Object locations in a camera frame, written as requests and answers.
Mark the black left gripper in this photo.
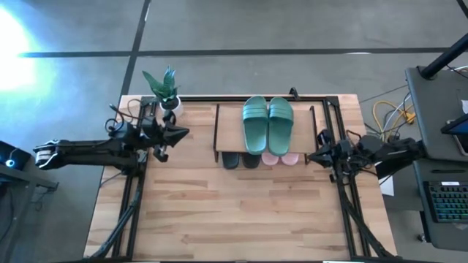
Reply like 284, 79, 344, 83
140, 108, 191, 164

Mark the yellow cable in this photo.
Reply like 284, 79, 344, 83
371, 100, 416, 129

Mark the snake plant in white pot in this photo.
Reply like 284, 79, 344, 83
141, 65, 184, 118

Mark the wooden shelf with black frame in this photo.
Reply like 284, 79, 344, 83
213, 103, 318, 164

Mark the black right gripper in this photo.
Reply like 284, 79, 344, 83
307, 129, 354, 184

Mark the white paper sheet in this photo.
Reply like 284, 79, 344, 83
378, 175, 396, 197

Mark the green rubber slide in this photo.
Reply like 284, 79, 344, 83
268, 96, 295, 158
242, 95, 270, 156

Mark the black device with blue light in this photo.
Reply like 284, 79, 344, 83
0, 140, 33, 171

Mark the pink rubber slide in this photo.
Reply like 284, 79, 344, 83
279, 153, 300, 167
261, 152, 281, 167

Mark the grey desk surface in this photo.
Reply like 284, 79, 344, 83
412, 157, 468, 253
404, 66, 468, 163

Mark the black round pole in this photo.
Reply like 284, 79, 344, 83
419, 32, 468, 80

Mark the backlit black keyboard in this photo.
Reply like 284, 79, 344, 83
423, 180, 468, 224

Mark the black aluminium frame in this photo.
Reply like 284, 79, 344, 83
82, 95, 399, 262

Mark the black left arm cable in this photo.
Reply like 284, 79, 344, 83
104, 103, 147, 136

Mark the black rubber slide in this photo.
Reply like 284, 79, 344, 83
241, 152, 262, 169
222, 151, 241, 170

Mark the tablet with blue screen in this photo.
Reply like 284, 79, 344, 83
440, 113, 468, 156

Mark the grey side table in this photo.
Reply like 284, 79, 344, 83
0, 163, 59, 193

